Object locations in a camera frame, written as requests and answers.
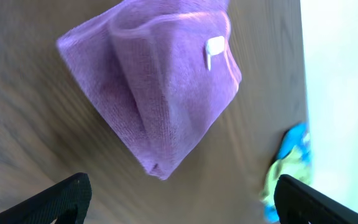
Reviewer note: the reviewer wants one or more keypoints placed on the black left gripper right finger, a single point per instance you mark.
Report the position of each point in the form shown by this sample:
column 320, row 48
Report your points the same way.
column 298, row 203

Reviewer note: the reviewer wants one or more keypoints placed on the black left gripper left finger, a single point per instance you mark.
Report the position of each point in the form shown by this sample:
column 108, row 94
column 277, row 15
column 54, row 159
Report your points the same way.
column 65, row 202

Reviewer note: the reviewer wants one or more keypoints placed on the purple cloth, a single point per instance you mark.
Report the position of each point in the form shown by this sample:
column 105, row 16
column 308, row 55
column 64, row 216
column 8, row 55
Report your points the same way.
column 158, row 72

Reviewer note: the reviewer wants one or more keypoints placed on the green cloth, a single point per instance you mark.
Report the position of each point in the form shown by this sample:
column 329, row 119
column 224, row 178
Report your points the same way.
column 296, row 164

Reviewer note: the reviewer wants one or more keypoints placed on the blue cloth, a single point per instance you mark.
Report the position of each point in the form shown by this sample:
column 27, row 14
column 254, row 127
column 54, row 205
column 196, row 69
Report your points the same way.
column 298, row 135

